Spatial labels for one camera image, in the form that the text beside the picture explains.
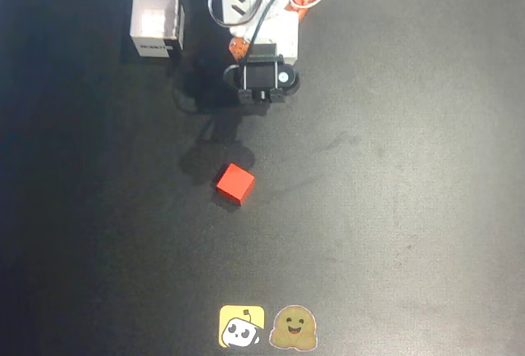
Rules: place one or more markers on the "red cube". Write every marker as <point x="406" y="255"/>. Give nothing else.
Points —
<point x="234" y="181"/>

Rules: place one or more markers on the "black table mat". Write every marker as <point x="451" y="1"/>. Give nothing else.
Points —
<point x="389" y="167"/>

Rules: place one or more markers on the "white cardboard box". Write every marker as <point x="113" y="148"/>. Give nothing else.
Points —
<point x="156" y="48"/>

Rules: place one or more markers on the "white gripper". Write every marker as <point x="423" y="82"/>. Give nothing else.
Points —
<point x="259" y="75"/>

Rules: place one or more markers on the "smiling hugging face sticker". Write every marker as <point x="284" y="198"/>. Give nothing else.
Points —
<point x="293" y="327"/>

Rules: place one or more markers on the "yellow robot sticker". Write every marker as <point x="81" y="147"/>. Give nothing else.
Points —
<point x="240" y="325"/>

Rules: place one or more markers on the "black gripper-mounted camera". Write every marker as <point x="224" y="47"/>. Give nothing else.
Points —
<point x="258" y="77"/>

